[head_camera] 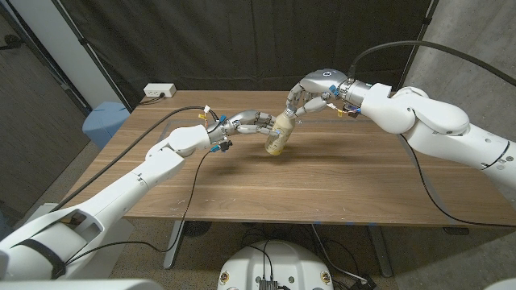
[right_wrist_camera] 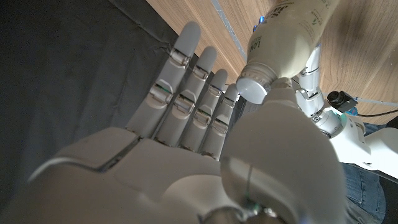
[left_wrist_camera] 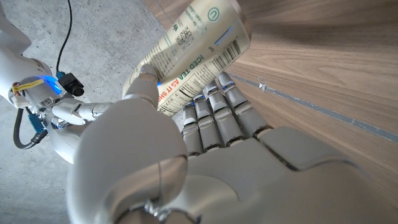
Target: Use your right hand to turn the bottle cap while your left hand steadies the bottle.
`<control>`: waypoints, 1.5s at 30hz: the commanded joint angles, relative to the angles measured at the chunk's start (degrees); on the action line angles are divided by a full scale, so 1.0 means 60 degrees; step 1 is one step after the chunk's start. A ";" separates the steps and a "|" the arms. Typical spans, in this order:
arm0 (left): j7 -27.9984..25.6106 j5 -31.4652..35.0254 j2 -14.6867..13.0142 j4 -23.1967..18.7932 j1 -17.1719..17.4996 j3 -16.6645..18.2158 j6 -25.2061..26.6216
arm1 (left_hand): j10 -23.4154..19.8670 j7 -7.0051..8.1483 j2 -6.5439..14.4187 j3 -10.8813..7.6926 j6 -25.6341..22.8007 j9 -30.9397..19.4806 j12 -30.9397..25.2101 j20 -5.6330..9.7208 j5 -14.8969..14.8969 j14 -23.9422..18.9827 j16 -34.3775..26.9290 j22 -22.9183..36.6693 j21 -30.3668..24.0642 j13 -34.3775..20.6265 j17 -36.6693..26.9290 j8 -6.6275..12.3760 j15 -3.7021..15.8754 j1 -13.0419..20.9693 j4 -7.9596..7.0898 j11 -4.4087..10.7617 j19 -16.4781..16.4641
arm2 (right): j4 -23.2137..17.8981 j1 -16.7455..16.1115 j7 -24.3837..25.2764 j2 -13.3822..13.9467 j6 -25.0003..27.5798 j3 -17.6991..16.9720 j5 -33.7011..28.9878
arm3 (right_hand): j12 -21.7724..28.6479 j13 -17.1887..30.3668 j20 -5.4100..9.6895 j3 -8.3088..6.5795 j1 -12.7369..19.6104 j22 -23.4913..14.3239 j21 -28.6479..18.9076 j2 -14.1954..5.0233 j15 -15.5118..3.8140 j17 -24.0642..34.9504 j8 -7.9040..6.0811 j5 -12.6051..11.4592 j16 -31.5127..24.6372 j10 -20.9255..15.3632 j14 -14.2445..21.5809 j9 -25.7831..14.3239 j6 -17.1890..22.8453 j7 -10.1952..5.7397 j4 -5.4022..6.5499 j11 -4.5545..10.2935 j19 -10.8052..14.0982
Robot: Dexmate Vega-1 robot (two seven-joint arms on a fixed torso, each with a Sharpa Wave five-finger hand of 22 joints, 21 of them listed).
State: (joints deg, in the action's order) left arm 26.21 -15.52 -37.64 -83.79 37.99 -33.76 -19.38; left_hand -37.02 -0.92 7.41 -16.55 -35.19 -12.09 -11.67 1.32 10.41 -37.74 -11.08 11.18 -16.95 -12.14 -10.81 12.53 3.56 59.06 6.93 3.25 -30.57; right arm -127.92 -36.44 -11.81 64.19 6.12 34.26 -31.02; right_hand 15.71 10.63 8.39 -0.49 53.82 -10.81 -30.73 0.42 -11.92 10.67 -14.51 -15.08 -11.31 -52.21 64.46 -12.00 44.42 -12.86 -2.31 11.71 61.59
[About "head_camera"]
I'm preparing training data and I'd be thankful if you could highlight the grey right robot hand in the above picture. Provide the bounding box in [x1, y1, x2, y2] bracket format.
[285, 68, 356, 118]

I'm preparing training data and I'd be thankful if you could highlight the black power adapter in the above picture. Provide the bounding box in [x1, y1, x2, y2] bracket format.
[350, 275, 378, 290]

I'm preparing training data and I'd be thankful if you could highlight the person in blue jeans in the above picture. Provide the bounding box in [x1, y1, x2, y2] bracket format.
[0, 209, 11, 238]

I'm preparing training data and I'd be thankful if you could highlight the white power strip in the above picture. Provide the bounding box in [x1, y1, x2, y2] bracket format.
[143, 83, 177, 98]

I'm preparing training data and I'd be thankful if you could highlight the grey floor cable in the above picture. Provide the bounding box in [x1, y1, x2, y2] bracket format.
[310, 223, 368, 283]

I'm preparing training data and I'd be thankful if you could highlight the black power strip cord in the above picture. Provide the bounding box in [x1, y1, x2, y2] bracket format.
[139, 92, 166, 106]

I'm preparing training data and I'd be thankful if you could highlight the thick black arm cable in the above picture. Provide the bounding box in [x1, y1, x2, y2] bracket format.
[50, 105, 214, 213]
[348, 39, 516, 88]

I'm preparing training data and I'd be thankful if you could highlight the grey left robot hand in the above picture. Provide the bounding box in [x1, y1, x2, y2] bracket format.
[206, 109, 279, 146]

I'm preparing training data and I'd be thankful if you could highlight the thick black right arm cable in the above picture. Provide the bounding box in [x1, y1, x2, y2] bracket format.
[348, 39, 516, 88]

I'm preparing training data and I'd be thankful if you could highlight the light blue bin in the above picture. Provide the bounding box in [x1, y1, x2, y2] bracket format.
[81, 101, 131, 150]

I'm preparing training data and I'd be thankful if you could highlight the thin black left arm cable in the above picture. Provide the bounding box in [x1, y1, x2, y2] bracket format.
[64, 148, 214, 267]

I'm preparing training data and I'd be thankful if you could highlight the black backdrop stand pole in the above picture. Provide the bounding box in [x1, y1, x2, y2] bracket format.
[52, 0, 133, 113]
[397, 0, 439, 92]

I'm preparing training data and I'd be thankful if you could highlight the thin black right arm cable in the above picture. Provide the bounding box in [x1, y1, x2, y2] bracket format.
[401, 135, 516, 228]

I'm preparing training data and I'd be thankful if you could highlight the round black floor grille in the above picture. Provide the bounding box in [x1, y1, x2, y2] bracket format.
[183, 220, 213, 238]

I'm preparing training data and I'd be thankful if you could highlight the black torso cable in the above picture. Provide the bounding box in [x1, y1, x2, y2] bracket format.
[241, 227, 275, 280]

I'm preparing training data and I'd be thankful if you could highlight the black door handle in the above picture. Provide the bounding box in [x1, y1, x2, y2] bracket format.
[0, 34, 24, 52]

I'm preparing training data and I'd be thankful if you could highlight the beige drink bottle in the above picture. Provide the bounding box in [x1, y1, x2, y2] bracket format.
[264, 109, 297, 156]

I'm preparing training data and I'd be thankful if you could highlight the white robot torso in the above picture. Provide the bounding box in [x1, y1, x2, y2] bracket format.
[217, 239, 335, 290]

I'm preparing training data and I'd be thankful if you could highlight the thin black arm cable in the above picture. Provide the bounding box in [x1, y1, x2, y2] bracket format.
[64, 148, 214, 267]
[401, 135, 516, 228]

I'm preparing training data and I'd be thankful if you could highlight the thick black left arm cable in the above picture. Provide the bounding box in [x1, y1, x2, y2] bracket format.
[50, 105, 214, 213]

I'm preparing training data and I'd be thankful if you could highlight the grey table leg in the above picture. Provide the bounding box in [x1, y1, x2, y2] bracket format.
[368, 225, 393, 278]
[163, 220, 186, 270]

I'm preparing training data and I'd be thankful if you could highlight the black backdrop curtain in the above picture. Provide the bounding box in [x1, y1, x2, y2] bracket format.
[52, 0, 440, 112]

